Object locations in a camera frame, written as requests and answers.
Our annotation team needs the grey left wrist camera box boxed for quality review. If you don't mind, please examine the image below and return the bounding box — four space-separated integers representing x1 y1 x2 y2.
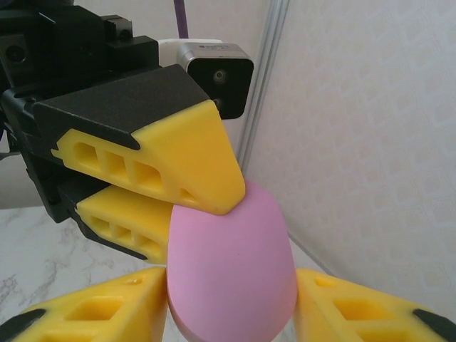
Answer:
177 42 255 120

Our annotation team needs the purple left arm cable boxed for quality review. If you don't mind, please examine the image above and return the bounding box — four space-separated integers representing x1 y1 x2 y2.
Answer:
172 0 190 40

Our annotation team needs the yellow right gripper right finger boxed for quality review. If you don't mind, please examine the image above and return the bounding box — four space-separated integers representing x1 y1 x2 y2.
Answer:
292 267 456 342

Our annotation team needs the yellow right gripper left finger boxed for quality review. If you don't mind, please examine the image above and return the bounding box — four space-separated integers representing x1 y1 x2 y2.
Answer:
0 266 168 342

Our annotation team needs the purple earbud charging case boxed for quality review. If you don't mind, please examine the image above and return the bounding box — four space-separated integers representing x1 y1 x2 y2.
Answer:
165 179 299 342

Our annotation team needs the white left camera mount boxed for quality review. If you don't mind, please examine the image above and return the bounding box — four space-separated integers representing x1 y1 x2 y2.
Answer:
157 38 229 71

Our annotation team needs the aluminium frame post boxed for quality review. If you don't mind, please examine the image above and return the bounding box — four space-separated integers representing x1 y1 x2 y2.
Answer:
237 0 291 169

